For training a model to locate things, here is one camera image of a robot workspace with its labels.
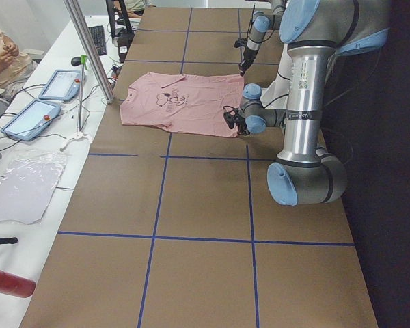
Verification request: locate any teach pendant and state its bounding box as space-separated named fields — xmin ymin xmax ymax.
xmin=38 ymin=70 xmax=82 ymax=101
xmin=1 ymin=100 xmax=62 ymax=141

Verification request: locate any white tripod stand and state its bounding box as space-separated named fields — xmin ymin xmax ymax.
xmin=59 ymin=55 xmax=93 ymax=152

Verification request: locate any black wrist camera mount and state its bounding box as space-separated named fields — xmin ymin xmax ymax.
xmin=223 ymin=106 xmax=238 ymax=129

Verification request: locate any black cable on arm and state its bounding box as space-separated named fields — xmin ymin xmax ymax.
xmin=245 ymin=3 xmax=257 ymax=44
xmin=259 ymin=92 xmax=290 ymax=110

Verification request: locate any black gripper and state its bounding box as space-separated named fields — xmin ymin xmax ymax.
xmin=238 ymin=42 xmax=258 ymax=76
xmin=233 ymin=114 xmax=250 ymax=135

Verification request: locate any black computer mouse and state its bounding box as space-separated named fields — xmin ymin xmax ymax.
xmin=71 ymin=56 xmax=82 ymax=67

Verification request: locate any aluminium frame post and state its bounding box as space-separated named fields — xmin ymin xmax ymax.
xmin=64 ymin=0 xmax=115 ymax=104

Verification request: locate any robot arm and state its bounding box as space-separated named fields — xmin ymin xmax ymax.
xmin=223 ymin=1 xmax=391 ymax=206
xmin=234 ymin=1 xmax=290 ymax=77

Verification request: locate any clear plastic bag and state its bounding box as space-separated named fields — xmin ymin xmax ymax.
xmin=0 ymin=149 xmax=68 ymax=225

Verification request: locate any seated person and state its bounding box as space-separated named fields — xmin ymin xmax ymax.
xmin=0 ymin=30 xmax=38 ymax=103

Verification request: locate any pink Snoopy t-shirt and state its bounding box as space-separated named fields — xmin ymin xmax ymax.
xmin=120 ymin=72 xmax=244 ymax=138

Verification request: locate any upper teach pendant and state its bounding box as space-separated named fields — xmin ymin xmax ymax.
xmin=38 ymin=70 xmax=82 ymax=101

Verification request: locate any red cylinder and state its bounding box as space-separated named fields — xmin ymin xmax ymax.
xmin=0 ymin=270 xmax=36 ymax=298

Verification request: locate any lower teach pendant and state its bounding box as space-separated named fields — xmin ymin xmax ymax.
xmin=1 ymin=100 xmax=62 ymax=141

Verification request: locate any black keyboard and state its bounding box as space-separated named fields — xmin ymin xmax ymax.
xmin=88 ymin=25 xmax=107 ymax=56

